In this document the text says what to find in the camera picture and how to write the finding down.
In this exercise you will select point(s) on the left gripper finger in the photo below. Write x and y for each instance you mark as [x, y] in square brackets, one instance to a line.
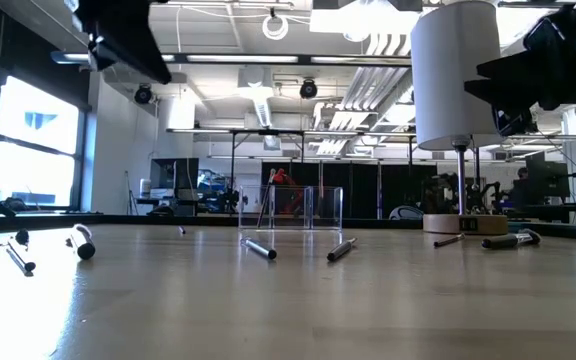
[140, 30]
[128, 55]

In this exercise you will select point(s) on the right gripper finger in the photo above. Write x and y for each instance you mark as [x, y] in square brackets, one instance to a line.
[513, 67]
[508, 92]

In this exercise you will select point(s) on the large black powder brush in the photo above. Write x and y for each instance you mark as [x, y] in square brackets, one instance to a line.
[503, 242]

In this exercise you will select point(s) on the thin dark makeup brush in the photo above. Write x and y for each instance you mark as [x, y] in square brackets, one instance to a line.
[448, 241]

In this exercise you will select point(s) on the tiny dark makeup brush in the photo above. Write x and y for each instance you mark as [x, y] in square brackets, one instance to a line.
[182, 230]

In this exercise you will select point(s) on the thick black white makeup brush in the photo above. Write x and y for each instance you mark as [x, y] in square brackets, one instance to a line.
[85, 247]

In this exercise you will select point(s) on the slim makeup brush silver ferrule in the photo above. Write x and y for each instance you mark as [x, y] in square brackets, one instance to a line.
[260, 248]
[340, 250]

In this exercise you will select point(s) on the thin black double-ended brush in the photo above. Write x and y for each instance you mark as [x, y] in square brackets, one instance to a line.
[18, 258]

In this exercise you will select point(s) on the pale-headed makeup brush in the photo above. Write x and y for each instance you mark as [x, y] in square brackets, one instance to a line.
[267, 197]

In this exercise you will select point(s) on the black round ceiling spotlight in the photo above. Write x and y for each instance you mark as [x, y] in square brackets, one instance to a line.
[143, 94]
[308, 89]

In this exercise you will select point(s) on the person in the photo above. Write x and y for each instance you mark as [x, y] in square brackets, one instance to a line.
[521, 174]

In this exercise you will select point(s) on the black computer monitor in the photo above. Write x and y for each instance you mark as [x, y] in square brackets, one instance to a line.
[175, 172]
[548, 175]

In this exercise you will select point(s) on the long ceiling light strip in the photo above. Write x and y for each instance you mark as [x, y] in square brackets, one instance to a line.
[243, 58]

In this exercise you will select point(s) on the dark office desk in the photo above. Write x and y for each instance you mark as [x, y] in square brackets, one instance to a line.
[558, 210]
[168, 205]

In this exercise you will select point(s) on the large bright window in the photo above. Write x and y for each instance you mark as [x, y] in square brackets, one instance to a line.
[33, 150]

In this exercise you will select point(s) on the white plastic jug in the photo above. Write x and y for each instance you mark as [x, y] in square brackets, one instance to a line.
[145, 189]

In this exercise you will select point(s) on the white ceiling pipe bundle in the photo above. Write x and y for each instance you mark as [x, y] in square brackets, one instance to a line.
[368, 90]

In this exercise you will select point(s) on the white shade table lamp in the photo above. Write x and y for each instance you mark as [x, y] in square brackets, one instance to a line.
[443, 225]

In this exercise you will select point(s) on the black curtain partition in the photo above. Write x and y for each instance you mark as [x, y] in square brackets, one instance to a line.
[363, 190]

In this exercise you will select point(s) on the red angular object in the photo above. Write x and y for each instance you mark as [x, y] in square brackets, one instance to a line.
[282, 177]

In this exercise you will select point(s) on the clear acrylic brush organizer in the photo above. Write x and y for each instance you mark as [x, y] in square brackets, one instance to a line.
[323, 210]

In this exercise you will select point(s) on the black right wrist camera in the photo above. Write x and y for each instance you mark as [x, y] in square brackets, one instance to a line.
[515, 122]

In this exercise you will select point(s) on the white ventilation duct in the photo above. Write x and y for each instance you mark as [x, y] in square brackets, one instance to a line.
[263, 112]

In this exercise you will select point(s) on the black metal rig frame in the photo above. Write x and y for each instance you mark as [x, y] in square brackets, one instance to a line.
[268, 131]

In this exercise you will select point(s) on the black aluminium table frame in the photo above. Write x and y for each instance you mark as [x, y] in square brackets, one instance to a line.
[118, 220]

